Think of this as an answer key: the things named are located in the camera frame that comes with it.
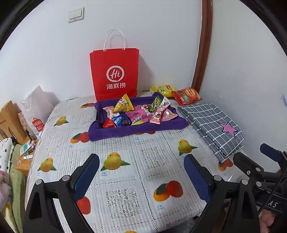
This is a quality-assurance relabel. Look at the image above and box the blue chocolate cookie packet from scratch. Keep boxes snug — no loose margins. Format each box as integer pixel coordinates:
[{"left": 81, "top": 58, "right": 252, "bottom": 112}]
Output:
[{"left": 112, "top": 113, "right": 132, "bottom": 127}]

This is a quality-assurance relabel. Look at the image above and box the long pink white snack bar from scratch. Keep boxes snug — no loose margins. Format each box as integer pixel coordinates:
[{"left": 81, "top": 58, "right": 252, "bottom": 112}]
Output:
[{"left": 149, "top": 111, "right": 162, "bottom": 125}]

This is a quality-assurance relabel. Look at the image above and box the yellow triangular snack packet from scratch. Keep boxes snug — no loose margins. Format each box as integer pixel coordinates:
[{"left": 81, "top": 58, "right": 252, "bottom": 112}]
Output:
[{"left": 112, "top": 94, "right": 134, "bottom": 114}]

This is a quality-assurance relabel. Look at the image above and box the lychee jelly packet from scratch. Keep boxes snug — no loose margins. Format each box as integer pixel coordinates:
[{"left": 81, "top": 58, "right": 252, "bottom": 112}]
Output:
[{"left": 156, "top": 97, "right": 170, "bottom": 113}]

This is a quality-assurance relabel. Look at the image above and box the green triangular snack packet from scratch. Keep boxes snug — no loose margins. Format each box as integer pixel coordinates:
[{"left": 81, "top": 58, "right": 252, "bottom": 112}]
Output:
[{"left": 148, "top": 96, "right": 162, "bottom": 113}]

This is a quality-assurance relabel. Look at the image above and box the pink peach candy packet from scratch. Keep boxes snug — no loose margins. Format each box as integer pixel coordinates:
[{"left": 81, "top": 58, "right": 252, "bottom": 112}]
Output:
[{"left": 161, "top": 109, "right": 178, "bottom": 122}]

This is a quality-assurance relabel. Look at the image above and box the person right hand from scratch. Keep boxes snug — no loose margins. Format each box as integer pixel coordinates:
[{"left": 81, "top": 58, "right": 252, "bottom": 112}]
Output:
[{"left": 259, "top": 209, "right": 287, "bottom": 233}]

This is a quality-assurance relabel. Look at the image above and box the grey checked folded cloth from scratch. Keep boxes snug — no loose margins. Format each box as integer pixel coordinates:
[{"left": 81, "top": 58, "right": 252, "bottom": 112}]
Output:
[{"left": 178, "top": 103, "right": 244, "bottom": 163}]

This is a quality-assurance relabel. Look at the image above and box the purple fabric tray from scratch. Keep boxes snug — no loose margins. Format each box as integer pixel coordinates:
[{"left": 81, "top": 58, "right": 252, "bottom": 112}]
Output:
[{"left": 88, "top": 99, "right": 189, "bottom": 141}]

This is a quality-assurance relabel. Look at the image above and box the fruit print table cover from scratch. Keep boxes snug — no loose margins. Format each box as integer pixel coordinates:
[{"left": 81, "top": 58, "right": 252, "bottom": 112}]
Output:
[{"left": 26, "top": 96, "right": 245, "bottom": 232}]

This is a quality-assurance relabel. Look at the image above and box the red candy packet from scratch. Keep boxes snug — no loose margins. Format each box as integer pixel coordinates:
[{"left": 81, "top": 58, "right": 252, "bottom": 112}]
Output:
[{"left": 102, "top": 118, "right": 117, "bottom": 128}]

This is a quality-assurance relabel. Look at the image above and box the white pink small packet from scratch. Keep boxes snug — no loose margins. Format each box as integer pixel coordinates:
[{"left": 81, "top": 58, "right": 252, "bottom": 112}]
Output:
[{"left": 103, "top": 106, "right": 119, "bottom": 119}]

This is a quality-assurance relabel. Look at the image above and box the large pink snack packet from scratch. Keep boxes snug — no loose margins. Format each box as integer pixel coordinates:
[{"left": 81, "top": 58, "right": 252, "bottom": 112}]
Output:
[{"left": 125, "top": 105, "right": 154, "bottom": 125}]

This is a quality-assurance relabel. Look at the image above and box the orange red chips bag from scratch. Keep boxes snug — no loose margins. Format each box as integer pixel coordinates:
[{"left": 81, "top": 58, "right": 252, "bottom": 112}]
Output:
[{"left": 171, "top": 87, "right": 202, "bottom": 106}]

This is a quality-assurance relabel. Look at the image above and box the wooden chair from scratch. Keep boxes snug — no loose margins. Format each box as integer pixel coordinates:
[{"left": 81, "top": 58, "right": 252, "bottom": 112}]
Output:
[{"left": 0, "top": 101, "right": 29, "bottom": 145}]

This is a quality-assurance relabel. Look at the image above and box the yellow chips bag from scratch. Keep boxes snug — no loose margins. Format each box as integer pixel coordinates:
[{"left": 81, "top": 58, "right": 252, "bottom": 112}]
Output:
[{"left": 150, "top": 84, "right": 177, "bottom": 98}]

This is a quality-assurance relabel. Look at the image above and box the red paper shopping bag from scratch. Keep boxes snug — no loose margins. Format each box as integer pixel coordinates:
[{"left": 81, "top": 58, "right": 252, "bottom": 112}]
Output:
[{"left": 90, "top": 29, "right": 140, "bottom": 102}]

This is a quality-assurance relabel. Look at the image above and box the brown wooden door frame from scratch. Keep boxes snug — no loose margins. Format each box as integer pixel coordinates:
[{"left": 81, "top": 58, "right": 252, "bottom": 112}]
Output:
[{"left": 191, "top": 0, "right": 213, "bottom": 92}]

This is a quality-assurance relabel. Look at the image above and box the white wall switch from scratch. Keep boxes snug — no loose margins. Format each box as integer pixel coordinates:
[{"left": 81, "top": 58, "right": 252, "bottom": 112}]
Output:
[{"left": 68, "top": 7, "right": 85, "bottom": 23}]

